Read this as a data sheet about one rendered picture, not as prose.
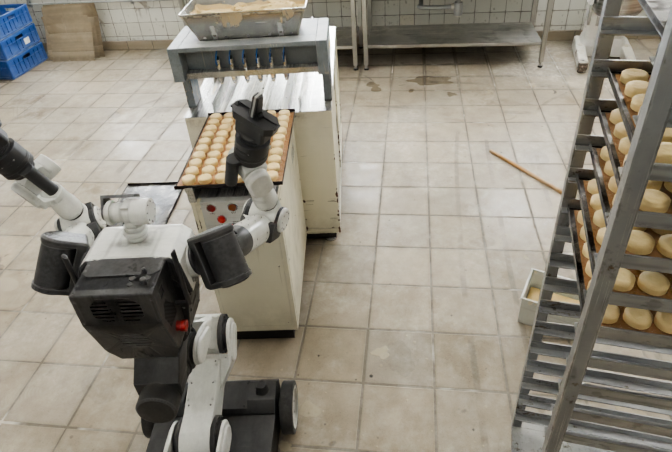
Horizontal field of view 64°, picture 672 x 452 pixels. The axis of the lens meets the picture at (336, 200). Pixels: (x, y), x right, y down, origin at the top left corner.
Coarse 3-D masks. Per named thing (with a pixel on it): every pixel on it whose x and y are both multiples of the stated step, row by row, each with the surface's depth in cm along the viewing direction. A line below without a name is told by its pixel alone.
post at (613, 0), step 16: (608, 0) 106; (608, 48) 111; (592, 64) 114; (592, 80) 116; (592, 96) 118; (576, 128) 125; (576, 160) 128; (576, 192) 132; (560, 208) 136; (560, 224) 139; (544, 272) 153; (544, 320) 159; (528, 352) 169
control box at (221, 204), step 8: (200, 200) 200; (208, 200) 200; (216, 200) 199; (224, 200) 199; (232, 200) 199; (240, 200) 198; (216, 208) 200; (224, 208) 200; (240, 208) 200; (208, 216) 202; (216, 216) 202; (224, 216) 202; (232, 216) 202; (240, 216) 202; (208, 224) 205; (216, 224) 205
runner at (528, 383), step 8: (528, 384) 176; (536, 384) 176; (544, 384) 175; (552, 384) 174; (544, 392) 174; (552, 392) 173; (592, 400) 170; (600, 400) 170; (608, 400) 170; (632, 408) 167; (640, 408) 167; (648, 408) 166; (656, 408) 166
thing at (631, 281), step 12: (588, 192) 124; (588, 204) 121; (600, 204) 117; (600, 216) 114; (600, 228) 114; (600, 240) 109; (624, 276) 99; (636, 276) 101; (648, 276) 99; (660, 276) 98; (624, 288) 98; (636, 288) 99; (648, 288) 97; (660, 288) 96
